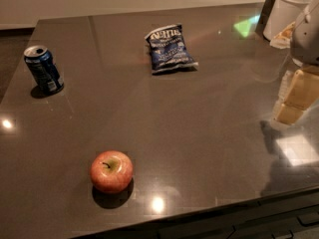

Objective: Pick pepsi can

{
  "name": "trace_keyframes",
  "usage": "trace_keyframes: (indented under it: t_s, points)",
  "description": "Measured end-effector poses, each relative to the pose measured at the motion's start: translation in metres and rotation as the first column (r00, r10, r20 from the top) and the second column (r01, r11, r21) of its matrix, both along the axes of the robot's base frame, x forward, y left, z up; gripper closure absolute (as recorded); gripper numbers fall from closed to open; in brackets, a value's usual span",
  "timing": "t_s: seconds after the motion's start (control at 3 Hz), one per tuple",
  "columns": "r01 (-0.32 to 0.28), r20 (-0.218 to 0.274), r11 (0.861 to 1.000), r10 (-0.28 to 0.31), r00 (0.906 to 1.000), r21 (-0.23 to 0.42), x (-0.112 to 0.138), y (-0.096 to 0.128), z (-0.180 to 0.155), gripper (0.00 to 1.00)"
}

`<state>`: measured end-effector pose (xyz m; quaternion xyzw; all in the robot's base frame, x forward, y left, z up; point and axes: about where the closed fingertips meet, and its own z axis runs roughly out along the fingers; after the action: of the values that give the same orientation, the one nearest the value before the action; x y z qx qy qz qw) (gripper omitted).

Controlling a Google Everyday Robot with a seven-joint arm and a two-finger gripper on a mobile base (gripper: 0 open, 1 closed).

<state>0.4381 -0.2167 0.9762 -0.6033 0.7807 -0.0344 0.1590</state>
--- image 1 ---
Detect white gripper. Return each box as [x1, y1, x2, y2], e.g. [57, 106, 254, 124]
[273, 0, 319, 125]

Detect blue chip bag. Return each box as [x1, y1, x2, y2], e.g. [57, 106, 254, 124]
[145, 24, 198, 75]

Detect blue pepsi can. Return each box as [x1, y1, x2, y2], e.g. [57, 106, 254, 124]
[24, 45, 64, 95]

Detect red apple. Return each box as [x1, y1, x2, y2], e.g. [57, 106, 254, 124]
[90, 150, 134, 194]

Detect dark cabinet drawers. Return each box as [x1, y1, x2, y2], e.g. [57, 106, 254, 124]
[73, 186, 319, 239]

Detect dark box behind bucket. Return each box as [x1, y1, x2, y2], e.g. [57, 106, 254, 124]
[255, 0, 276, 40]

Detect white plastic bucket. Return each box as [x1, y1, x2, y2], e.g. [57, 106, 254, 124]
[263, 0, 311, 41]

